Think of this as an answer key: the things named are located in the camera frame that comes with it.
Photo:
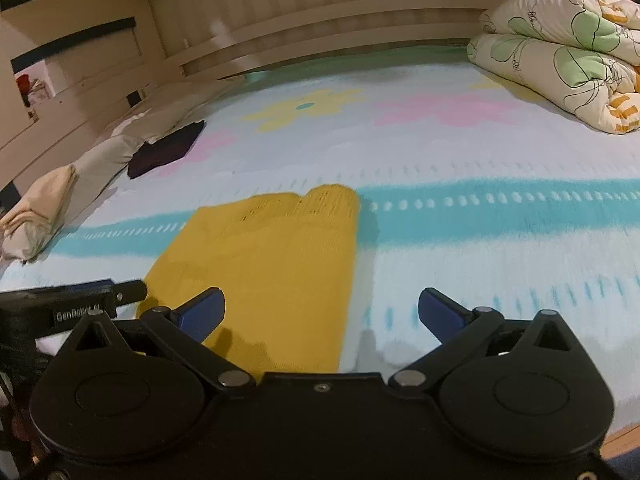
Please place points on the grey pillow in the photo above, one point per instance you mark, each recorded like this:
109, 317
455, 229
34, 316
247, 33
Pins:
107, 157

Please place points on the white long pillow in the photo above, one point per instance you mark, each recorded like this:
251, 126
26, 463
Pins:
175, 110

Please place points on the printed pastel bed sheet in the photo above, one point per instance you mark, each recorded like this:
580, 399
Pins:
475, 240

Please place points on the black wall socket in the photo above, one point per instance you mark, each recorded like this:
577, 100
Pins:
133, 98

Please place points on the dark folded cloth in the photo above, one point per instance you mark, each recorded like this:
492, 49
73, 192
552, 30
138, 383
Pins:
165, 152

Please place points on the floral folded quilt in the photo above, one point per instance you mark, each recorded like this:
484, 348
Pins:
565, 55

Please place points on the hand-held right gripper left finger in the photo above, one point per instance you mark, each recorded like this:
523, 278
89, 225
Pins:
202, 311

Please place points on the cream wooden side shelf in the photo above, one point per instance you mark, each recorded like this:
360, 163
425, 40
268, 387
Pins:
75, 60

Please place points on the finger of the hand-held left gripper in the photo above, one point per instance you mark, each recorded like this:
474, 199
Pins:
131, 291

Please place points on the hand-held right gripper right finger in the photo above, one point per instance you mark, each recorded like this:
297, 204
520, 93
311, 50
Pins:
441, 316

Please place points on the cream wooden headboard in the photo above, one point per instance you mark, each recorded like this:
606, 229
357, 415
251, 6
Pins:
325, 25

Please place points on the yellow knit sweater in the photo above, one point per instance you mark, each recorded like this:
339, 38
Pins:
270, 270

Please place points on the beige folded cloth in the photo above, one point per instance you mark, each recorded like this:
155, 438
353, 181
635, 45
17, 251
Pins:
35, 210

